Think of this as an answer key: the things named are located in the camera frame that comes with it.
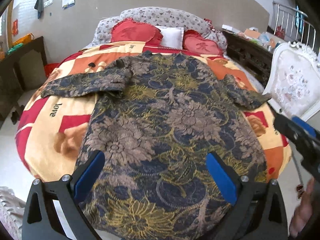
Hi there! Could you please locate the floral padded headboard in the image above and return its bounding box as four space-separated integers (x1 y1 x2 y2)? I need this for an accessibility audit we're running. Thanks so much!
86 7 227 52

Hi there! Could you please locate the person's right hand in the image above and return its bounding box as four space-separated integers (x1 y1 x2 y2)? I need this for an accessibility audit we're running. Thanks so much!
289 178 315 238

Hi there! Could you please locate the white square pillow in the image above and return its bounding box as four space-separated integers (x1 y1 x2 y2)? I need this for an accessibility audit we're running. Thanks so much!
157 26 184 49

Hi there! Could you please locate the red orange love blanket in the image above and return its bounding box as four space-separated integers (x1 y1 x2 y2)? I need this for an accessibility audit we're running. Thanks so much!
16 42 292 181

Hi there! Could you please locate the dark carved wooden cabinet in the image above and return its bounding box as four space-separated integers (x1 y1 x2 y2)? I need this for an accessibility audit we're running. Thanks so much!
222 30 273 88

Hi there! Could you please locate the dark hanging cloth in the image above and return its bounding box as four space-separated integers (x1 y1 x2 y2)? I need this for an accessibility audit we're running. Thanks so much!
34 0 44 19

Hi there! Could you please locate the red heart pillow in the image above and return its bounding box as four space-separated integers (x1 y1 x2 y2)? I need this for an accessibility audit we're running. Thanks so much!
111 18 163 46
183 30 223 55

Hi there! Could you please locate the left red heart pillow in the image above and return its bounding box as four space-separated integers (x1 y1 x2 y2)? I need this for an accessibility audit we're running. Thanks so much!
111 18 163 46

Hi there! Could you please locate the dark floral patterned garment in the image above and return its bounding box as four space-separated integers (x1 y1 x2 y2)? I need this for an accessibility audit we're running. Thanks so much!
41 51 269 239

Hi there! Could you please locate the right red heart pillow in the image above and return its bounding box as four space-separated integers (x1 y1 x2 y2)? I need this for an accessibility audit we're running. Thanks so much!
183 30 223 55

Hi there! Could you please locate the white floral upholstered chair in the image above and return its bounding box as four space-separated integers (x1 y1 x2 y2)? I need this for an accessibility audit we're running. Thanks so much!
263 42 319 121

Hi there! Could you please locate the metal stair railing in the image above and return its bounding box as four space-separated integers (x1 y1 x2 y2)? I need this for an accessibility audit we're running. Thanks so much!
271 1 317 49

